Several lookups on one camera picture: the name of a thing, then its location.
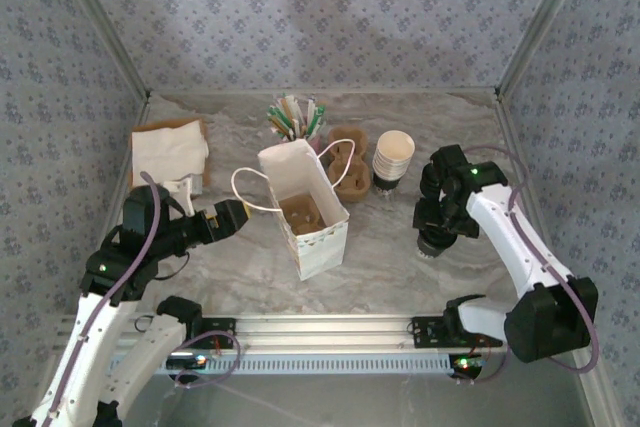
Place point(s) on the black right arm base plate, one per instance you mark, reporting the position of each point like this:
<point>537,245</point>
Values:
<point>425,332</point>

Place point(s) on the long aluminium base rail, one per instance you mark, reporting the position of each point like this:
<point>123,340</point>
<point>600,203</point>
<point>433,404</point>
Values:
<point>325,332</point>

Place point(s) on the brown pulp cup carrier stack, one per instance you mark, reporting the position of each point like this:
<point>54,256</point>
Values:
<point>350,188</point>

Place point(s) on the aluminium right frame post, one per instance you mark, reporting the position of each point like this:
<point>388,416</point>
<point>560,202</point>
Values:
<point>540,22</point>

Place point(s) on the aluminium frame post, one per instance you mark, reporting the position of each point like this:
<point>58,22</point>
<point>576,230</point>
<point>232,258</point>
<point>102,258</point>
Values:
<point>108,22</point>
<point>540,22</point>

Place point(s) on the green striped wrapped straw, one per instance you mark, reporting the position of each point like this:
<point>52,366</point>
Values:
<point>319,119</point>
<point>280,122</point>

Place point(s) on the aluminium right table rail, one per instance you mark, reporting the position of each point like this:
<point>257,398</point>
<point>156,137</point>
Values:
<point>510,122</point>

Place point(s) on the black cup lids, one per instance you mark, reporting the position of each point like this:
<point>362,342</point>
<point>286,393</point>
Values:
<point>432,250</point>

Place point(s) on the white wrapped straw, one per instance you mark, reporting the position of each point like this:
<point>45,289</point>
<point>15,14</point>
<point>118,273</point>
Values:
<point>310,114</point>

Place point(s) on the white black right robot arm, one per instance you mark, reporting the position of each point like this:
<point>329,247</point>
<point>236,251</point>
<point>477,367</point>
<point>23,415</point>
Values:
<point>525,252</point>

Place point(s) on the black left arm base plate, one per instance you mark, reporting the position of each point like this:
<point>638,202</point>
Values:
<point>224,329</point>

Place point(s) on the white cartoon print paper bag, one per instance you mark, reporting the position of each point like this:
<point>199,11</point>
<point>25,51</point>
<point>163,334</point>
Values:
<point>320,257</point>

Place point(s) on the white napkin stack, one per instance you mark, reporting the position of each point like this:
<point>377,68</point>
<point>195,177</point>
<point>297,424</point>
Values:
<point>165,152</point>

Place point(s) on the white paper cup stack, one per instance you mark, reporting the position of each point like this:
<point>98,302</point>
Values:
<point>395,149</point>

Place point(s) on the brown paper wrapped straw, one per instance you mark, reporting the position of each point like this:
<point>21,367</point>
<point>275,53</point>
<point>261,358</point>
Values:
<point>291,112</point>

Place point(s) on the aluminium left frame post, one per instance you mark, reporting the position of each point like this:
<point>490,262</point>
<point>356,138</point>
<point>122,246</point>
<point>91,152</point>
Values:
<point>108,22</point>

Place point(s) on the brown cardboard tray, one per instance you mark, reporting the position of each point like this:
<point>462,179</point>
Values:
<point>150,186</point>

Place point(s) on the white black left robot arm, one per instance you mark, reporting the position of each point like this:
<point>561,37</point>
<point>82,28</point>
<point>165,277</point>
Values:
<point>95,347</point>

